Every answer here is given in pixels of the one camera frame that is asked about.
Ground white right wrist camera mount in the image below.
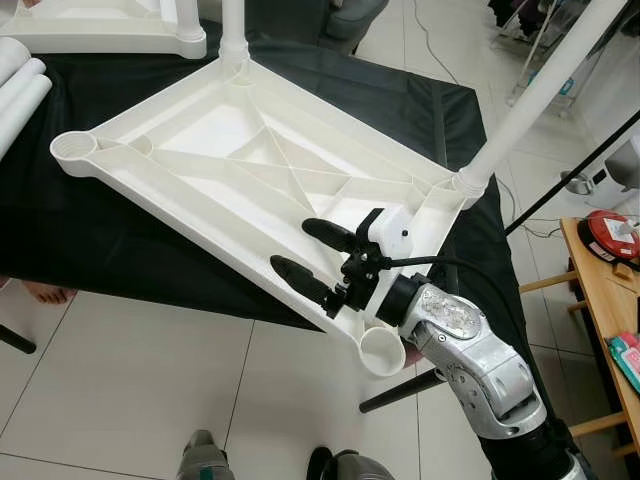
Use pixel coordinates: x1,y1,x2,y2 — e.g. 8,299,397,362
360,205,413,311

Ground grey robot left leg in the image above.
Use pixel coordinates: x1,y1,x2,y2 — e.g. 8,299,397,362
178,430,233,480

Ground teal pink wipes pack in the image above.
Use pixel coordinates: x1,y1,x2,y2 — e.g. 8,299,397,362
607,330,640,393

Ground black stand pole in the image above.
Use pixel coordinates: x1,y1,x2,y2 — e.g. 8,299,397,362
505,108,640,236

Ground grey robot leg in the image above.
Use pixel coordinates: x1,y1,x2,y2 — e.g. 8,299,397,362
308,445,396,480
178,430,233,480

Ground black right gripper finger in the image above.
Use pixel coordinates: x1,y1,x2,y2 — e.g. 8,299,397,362
302,217,359,253
269,255,336,307

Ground white plastic table top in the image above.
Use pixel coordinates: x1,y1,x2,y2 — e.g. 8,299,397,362
50,55,491,378
0,0,208,59

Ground white floor appliance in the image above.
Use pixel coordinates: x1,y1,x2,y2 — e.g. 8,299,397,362
605,135,640,191

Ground dark hanging clothes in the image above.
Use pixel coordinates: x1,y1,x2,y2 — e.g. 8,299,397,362
488,0,601,41

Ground black table leg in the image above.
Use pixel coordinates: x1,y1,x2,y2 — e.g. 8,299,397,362
360,365,446,414
0,322,38,356

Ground wooden side table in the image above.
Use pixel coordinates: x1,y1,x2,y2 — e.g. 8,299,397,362
520,215,640,461

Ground metal bowl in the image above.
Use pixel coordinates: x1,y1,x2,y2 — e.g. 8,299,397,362
562,170,598,196

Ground red cable reel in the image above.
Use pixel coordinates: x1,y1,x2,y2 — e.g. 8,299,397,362
577,208,640,263

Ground white wire rolling rack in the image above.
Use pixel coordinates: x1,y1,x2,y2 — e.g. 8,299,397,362
505,55,581,121

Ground grey robot right leg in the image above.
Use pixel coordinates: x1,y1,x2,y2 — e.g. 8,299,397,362
308,445,396,480

